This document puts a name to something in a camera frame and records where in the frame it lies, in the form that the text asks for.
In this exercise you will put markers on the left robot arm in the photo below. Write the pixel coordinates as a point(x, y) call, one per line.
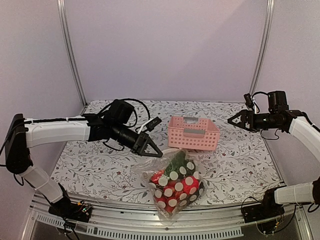
point(109, 123)

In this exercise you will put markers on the red orange fake pepper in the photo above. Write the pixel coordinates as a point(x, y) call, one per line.
point(156, 176)

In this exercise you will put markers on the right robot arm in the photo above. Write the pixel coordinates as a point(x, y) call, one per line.
point(293, 122)

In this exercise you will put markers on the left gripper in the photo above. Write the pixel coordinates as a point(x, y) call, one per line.
point(143, 137)

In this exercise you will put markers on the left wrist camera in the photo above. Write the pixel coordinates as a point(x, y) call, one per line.
point(149, 125)

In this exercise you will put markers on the clear zip top bag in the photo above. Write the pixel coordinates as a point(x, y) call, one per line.
point(146, 169)

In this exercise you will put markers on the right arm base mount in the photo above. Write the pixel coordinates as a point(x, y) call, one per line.
point(259, 211)

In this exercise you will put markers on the aluminium frame post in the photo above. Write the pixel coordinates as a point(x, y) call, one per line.
point(62, 12)
point(268, 19)

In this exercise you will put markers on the green fake vegetable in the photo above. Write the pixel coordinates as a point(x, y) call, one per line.
point(181, 166)

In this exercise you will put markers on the left aluminium frame post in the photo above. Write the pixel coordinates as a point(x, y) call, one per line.
point(62, 12)

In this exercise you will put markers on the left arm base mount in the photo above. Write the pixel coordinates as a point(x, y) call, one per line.
point(66, 209)

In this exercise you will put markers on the pink plastic basket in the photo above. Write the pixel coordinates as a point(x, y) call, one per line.
point(193, 133)

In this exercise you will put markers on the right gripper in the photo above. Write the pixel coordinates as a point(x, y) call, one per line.
point(245, 114)

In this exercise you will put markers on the aluminium front rail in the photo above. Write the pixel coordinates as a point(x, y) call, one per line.
point(118, 220)

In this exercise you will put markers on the right aluminium frame post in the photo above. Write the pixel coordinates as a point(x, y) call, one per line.
point(268, 19)

